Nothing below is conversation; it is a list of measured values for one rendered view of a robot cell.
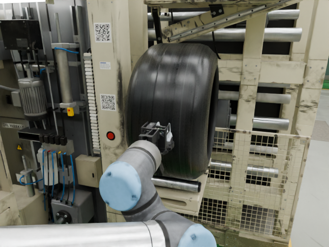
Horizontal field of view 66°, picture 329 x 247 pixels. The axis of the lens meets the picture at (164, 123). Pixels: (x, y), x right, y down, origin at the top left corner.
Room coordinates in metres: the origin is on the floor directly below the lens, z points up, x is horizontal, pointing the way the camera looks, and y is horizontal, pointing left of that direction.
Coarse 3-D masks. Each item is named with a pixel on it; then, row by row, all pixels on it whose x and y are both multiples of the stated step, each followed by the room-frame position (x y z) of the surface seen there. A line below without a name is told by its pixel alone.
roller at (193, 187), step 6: (156, 180) 0.94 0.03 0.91; (162, 180) 0.93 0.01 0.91; (168, 180) 0.93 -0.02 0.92; (174, 180) 0.92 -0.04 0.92; (180, 180) 0.92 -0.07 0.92; (186, 180) 0.92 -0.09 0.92; (192, 180) 0.92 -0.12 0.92; (168, 186) 0.92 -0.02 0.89; (174, 186) 0.91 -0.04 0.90; (180, 186) 0.91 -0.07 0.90; (186, 186) 0.90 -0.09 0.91; (192, 186) 0.89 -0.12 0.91; (198, 186) 0.89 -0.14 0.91; (198, 192) 0.89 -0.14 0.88
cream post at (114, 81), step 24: (96, 0) 1.08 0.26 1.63; (120, 0) 1.11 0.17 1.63; (120, 24) 1.10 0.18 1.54; (96, 48) 1.09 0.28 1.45; (120, 48) 1.08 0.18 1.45; (96, 72) 1.09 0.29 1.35; (120, 72) 1.07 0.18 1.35; (96, 96) 1.09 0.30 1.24; (120, 96) 1.06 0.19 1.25; (120, 120) 1.06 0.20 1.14; (120, 144) 1.07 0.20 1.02; (120, 216) 1.07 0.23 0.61
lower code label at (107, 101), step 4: (100, 96) 1.09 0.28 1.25; (104, 96) 1.08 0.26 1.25; (108, 96) 1.08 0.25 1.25; (112, 96) 1.07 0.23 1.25; (100, 100) 1.09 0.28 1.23; (104, 100) 1.08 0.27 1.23; (108, 100) 1.08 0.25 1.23; (112, 100) 1.07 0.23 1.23; (104, 104) 1.08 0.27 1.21; (108, 104) 1.08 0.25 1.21; (112, 104) 1.07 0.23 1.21; (104, 108) 1.08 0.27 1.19; (108, 108) 1.08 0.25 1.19; (112, 108) 1.07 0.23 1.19
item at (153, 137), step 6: (150, 126) 0.67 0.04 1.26; (156, 126) 0.69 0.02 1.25; (162, 126) 0.68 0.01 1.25; (168, 126) 0.68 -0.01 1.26; (144, 132) 0.66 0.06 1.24; (150, 132) 0.62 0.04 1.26; (156, 132) 0.62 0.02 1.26; (162, 132) 0.66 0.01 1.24; (168, 132) 0.67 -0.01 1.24; (144, 138) 0.60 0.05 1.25; (150, 138) 0.59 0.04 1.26; (156, 138) 0.62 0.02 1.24; (162, 138) 0.64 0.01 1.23; (156, 144) 0.63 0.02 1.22; (162, 144) 0.64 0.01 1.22; (162, 150) 0.64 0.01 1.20
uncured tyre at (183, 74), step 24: (168, 48) 0.99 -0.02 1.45; (192, 48) 0.97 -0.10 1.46; (144, 72) 0.90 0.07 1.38; (168, 72) 0.87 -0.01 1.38; (192, 72) 0.86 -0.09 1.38; (216, 72) 1.15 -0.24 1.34; (144, 96) 0.84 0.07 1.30; (168, 96) 0.82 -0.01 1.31; (192, 96) 0.81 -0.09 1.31; (216, 96) 1.22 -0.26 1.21; (144, 120) 0.82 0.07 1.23; (168, 120) 0.79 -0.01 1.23; (192, 120) 0.78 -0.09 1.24; (192, 144) 0.78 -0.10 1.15; (168, 168) 0.83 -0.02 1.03; (192, 168) 0.81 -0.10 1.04
